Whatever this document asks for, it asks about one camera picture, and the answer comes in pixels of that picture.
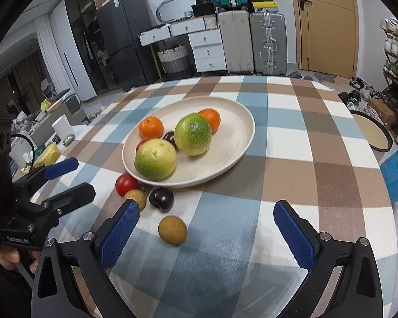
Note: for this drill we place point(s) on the black white sneaker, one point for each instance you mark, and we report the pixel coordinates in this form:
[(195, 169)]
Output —
[(361, 87)]

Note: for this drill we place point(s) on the yellow bag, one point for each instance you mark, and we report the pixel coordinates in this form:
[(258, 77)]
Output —
[(48, 155)]

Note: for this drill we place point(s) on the wicker laundry basket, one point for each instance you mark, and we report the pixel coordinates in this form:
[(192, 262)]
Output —
[(174, 59)]

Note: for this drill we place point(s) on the red tomato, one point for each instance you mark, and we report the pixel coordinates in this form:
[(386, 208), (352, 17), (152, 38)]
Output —
[(140, 144), (126, 185)]

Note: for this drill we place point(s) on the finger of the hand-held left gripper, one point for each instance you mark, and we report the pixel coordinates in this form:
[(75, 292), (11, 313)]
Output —
[(73, 194), (61, 168)]

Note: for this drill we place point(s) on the white drawer cabinet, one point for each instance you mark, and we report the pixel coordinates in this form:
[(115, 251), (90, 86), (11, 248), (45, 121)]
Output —
[(207, 51)]

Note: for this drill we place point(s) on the black storage bin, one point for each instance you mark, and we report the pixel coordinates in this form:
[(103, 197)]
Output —
[(204, 10)]

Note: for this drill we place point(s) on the green yellow citrus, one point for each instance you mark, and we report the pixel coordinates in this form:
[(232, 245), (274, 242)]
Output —
[(193, 134)]

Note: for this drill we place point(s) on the blue snack bag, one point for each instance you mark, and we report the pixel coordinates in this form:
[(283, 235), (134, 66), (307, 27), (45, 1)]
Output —
[(396, 175)]

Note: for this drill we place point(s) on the brown cardboard box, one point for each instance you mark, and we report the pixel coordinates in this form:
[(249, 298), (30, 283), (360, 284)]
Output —
[(381, 110)]

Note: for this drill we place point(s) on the dark plum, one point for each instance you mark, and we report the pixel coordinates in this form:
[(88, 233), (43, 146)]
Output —
[(161, 199), (169, 138)]

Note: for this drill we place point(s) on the cream round plate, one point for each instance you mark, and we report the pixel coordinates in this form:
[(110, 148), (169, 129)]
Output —
[(225, 139)]

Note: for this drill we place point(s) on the beige suitcase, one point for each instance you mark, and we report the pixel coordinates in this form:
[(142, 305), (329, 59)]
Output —
[(235, 43)]

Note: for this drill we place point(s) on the checkered tablecloth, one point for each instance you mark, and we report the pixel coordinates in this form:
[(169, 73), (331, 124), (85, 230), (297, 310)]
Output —
[(285, 139)]

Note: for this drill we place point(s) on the yellow black shoe box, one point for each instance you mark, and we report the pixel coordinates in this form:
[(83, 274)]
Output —
[(265, 6)]

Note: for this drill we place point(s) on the grey aluminium suitcase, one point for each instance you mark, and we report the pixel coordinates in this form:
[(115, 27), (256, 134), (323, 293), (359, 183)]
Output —
[(268, 43)]

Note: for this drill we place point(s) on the brown longan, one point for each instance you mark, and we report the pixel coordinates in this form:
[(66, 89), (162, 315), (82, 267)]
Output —
[(136, 197), (172, 230)]

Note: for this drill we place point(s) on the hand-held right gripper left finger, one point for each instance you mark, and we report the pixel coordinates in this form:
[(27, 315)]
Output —
[(119, 232)]

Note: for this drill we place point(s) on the black refrigerator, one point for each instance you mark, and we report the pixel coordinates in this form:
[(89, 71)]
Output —
[(126, 39)]

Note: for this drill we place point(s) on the white paper roll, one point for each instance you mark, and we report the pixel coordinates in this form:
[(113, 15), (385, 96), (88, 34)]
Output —
[(63, 127)]

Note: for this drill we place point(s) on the dark glass wardrobe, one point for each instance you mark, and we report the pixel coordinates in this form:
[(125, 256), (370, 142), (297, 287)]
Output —
[(83, 39)]

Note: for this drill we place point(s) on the orange mandarin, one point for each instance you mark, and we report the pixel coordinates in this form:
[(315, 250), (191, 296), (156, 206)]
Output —
[(212, 119), (151, 127)]

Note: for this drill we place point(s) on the round black rimmed stool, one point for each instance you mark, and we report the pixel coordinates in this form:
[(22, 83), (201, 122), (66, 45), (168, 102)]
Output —
[(374, 132)]

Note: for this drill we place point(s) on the white desk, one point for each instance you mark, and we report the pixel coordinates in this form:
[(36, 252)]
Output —
[(172, 31)]

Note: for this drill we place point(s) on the grey side cabinet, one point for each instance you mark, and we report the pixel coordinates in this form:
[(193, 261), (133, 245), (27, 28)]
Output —
[(44, 126)]

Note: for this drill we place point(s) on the person's left hand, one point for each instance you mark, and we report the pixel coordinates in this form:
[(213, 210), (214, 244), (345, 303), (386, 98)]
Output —
[(6, 258)]

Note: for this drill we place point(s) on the wooden door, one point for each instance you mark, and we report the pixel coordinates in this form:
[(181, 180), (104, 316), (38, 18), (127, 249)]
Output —
[(328, 23)]

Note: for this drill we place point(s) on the wooden shoe rack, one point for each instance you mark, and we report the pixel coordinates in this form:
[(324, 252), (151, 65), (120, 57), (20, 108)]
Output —
[(389, 79)]

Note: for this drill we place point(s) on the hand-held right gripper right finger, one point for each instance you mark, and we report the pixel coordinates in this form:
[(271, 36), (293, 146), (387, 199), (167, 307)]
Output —
[(293, 235)]

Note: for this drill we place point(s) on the oval metal hoop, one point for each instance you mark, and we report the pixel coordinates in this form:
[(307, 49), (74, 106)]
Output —
[(162, 5)]

